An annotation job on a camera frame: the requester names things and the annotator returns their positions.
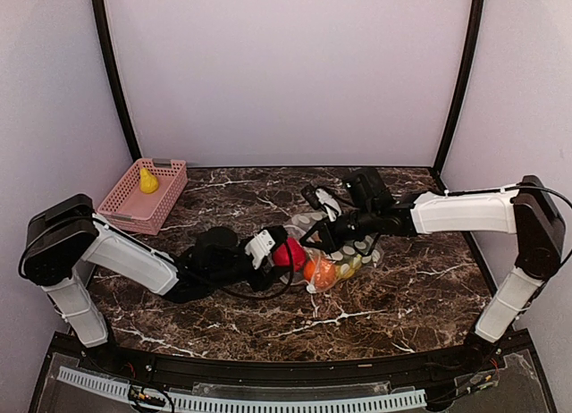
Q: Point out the yellow fake banana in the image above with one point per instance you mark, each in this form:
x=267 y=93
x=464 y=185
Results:
x=347 y=267

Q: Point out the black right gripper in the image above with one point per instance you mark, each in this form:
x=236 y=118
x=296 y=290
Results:
x=330 y=239

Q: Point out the white slotted cable duct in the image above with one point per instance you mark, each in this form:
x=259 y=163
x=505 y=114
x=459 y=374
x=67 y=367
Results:
x=210 y=397

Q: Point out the orange fake orange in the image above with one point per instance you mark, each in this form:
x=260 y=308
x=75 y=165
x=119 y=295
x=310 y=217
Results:
x=321 y=273

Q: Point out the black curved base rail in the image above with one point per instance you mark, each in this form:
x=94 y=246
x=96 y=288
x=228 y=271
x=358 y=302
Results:
x=517 y=361

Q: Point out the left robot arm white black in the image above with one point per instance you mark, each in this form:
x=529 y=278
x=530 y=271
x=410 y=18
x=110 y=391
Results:
x=72 y=232

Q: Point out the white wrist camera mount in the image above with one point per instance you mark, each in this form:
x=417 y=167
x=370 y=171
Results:
x=260 y=247
x=329 y=204

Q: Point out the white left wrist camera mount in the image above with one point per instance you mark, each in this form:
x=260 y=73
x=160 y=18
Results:
x=260 y=247

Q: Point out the clear polka dot zip bag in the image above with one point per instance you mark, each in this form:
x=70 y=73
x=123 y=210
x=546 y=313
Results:
x=297 y=226

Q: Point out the black frame post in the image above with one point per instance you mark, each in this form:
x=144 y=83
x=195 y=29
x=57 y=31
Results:
x=460 y=89
x=113 y=78

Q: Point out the pink perforated plastic basket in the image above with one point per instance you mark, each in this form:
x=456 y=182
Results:
x=130 y=209

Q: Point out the left black frame post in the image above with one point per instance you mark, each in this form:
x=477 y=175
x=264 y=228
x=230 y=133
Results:
x=113 y=78

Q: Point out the red fake apple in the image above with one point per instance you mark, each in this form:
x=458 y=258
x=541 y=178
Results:
x=290 y=254

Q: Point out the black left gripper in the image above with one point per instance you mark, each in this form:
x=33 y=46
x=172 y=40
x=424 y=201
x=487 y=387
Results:
x=265 y=280

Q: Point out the yellow fake lemon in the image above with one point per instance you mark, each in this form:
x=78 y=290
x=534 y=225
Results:
x=148 y=183

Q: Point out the right black frame post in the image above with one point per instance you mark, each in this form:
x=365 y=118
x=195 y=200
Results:
x=460 y=89

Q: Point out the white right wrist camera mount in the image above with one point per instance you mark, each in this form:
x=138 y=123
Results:
x=329 y=204

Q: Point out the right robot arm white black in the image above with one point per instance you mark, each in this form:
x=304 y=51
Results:
x=525 y=209

